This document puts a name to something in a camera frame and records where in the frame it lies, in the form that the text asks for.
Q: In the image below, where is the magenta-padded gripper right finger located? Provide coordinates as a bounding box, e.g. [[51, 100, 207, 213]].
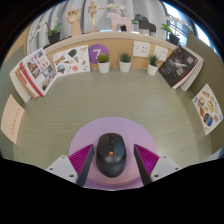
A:
[[133, 143, 183, 186]]

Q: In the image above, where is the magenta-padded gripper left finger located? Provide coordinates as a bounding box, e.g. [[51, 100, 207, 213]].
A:
[[44, 143, 95, 187]]

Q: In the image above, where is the black computer mouse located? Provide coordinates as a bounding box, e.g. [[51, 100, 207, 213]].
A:
[[95, 132, 127, 179]]

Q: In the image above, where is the pink purple mouse pad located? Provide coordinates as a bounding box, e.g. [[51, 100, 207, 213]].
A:
[[68, 116, 158, 191]]

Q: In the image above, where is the beige card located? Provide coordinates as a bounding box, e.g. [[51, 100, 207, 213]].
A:
[[0, 94, 26, 145]]

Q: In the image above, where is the food sticker picture card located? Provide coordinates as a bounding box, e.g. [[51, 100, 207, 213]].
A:
[[191, 83, 224, 136]]

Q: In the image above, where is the white book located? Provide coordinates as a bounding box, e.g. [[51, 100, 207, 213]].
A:
[[9, 63, 33, 104]]

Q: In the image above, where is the white books stack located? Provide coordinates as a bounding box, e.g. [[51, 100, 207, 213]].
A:
[[179, 49, 205, 92]]

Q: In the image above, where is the photo-cover magazine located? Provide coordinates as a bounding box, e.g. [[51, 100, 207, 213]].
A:
[[19, 48, 58, 98]]

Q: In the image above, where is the small plant in white pot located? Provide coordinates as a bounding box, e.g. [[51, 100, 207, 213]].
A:
[[118, 52, 133, 73], [96, 53, 111, 74], [146, 54, 160, 76]]

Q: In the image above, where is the black book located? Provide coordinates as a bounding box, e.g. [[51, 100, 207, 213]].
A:
[[157, 47, 199, 90]]

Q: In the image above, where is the green desk partition panel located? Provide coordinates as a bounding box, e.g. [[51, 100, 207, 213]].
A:
[[0, 44, 26, 158], [186, 31, 224, 154]]

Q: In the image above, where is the white sticker picture card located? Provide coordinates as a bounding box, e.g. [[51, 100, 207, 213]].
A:
[[52, 44, 91, 78]]

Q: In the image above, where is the purple round number sign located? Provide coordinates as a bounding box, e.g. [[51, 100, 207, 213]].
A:
[[88, 43, 110, 65]]

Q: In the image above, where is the white orchid in black pot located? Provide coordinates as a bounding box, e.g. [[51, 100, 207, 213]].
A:
[[159, 14, 188, 47], [29, 18, 64, 46]]

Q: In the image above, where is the wooden desk shelf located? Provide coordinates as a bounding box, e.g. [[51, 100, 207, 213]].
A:
[[43, 30, 188, 71]]

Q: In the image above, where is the window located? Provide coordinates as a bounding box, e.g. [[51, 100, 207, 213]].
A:
[[163, 1, 214, 48]]

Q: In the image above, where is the dark wooden horse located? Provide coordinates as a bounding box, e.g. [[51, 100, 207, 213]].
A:
[[133, 13, 157, 36]]

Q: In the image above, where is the wooden hand model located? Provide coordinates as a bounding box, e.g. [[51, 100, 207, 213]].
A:
[[64, 8, 83, 37]]

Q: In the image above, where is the grey curtain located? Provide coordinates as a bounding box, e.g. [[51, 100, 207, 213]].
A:
[[26, 0, 188, 46]]

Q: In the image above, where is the pink wooden horse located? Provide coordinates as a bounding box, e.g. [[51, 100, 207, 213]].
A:
[[106, 12, 133, 33]]

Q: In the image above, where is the white orchid behind horses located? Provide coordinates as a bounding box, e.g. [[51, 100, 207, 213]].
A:
[[105, 3, 133, 33]]

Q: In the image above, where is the white wall socket plate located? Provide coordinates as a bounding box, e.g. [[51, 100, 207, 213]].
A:
[[153, 45, 169, 62], [132, 40, 151, 58]]

